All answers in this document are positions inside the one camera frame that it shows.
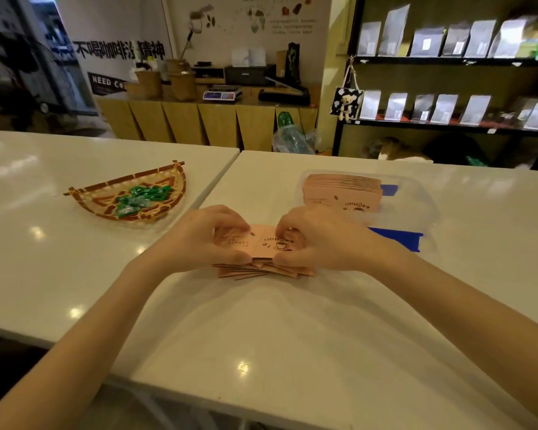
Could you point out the row of silver pouches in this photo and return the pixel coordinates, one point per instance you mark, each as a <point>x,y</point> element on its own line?
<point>430,42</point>
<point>444,109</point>

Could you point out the person's right thumb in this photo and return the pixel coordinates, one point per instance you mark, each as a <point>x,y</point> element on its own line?
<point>289,260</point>

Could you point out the loose pile of pink sleeves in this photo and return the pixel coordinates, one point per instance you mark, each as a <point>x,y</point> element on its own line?
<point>269,270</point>

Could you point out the black box device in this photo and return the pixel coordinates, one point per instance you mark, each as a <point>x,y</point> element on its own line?
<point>246,76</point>

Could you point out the wooden panel counter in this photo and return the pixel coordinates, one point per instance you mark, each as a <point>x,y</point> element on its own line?
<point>184,123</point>

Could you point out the person's left hand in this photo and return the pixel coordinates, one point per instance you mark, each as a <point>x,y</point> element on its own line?
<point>192,241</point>

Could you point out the illustrated wall poster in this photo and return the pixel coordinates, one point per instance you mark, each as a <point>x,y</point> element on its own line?
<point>251,22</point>

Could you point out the black sealing machine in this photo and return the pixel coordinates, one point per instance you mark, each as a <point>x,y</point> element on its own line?
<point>283,96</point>

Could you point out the white digital scale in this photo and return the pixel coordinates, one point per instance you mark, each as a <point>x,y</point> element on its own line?
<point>222,94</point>

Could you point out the black standing bag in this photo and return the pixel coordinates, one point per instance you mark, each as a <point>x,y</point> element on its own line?
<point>293,62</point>

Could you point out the neat stack of pink sleeves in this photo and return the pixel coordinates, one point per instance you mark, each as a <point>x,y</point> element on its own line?
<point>343,192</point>

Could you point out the plush bear hanging charm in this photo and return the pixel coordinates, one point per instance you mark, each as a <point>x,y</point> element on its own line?
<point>346,105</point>

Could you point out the pink printed cup sleeve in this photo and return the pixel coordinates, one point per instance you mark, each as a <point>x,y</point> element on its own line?
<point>261,241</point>

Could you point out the person's left forearm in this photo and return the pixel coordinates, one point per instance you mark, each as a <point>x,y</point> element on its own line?
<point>76,349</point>

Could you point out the wooden bucket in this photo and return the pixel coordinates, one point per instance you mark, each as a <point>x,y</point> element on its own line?
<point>177,66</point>
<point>183,87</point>
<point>149,84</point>

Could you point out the woven bamboo basket tray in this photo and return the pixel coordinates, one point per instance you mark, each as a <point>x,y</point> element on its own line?
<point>96,199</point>

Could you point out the clear plastic bag green bottle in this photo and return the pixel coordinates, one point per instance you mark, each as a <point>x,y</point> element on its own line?
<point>291,136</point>

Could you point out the pile of green wrapped candies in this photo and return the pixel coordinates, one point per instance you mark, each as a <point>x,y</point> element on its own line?
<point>139,199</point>

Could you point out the clear plastic container blue clips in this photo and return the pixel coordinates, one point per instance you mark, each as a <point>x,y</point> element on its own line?
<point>408,210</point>

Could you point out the white banner black lettering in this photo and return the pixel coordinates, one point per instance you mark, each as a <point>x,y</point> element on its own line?
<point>116,49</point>

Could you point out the person's right forearm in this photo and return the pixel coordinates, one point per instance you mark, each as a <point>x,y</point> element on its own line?
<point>470,317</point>

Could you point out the person's left thumb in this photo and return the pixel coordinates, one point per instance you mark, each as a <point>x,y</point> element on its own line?
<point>237,258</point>

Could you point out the black metal shelf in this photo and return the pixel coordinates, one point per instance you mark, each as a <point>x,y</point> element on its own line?
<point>453,125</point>

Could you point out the person's right hand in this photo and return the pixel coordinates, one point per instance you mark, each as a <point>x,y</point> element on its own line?
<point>336,244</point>

